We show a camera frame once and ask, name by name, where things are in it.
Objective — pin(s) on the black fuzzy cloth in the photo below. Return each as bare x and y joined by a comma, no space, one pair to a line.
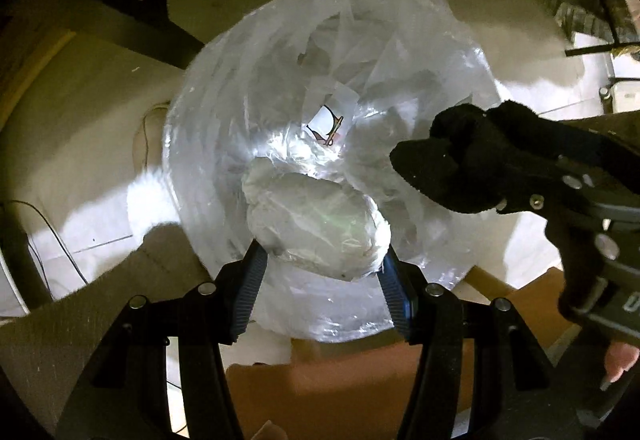
475,160

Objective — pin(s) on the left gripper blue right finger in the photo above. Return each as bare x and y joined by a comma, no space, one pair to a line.
515,391

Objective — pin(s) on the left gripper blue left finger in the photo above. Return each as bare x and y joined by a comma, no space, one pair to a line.
122,392

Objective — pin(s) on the white tissue wad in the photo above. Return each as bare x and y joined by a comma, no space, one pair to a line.
317,225

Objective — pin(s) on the right hand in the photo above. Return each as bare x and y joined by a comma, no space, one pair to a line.
619,359

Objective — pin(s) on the clear plastic trash bag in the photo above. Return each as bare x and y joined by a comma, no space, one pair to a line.
326,88

